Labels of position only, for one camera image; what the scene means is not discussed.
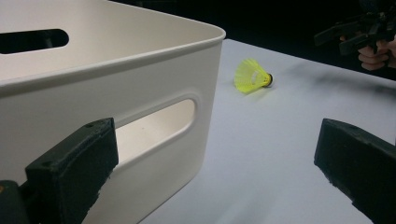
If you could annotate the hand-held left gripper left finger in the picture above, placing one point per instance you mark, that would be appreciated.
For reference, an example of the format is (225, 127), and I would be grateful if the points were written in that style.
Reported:
(71, 168)

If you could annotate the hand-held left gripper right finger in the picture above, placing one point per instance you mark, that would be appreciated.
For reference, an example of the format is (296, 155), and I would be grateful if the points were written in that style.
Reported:
(361, 165)

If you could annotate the white plastic storage box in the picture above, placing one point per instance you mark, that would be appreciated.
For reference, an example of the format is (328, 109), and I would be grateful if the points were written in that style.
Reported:
(93, 77)

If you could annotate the yellow shuttlecock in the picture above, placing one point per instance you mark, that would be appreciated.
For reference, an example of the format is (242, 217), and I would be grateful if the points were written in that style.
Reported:
(249, 76)

